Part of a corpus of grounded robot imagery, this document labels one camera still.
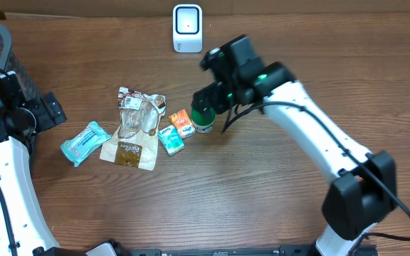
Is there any green lid jar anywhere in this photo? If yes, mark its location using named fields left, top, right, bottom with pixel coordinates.
left=191, top=108, right=216, bottom=134

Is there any orange Kleenex tissue pack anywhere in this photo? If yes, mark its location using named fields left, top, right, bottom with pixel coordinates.
left=169, top=109, right=196, bottom=139

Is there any mint wet wipes pack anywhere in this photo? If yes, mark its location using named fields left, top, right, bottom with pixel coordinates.
left=61, top=121, right=111, bottom=167

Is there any teal Kleenex tissue pack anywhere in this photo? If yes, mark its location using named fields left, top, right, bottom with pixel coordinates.
left=158, top=125, right=185, bottom=156

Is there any brown paper bread bag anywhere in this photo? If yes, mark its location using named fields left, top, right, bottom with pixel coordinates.
left=100, top=87, right=167, bottom=171

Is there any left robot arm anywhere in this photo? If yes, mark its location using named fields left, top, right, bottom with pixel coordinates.
left=0, top=68, right=77, bottom=255

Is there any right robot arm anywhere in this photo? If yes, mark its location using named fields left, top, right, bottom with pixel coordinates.
left=191, top=35, right=396, bottom=255

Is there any white barcode scanner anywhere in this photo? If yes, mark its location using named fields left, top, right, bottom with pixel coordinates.
left=172, top=4, right=203, bottom=53

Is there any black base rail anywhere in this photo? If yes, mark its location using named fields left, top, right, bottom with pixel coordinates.
left=127, top=245, right=320, bottom=256

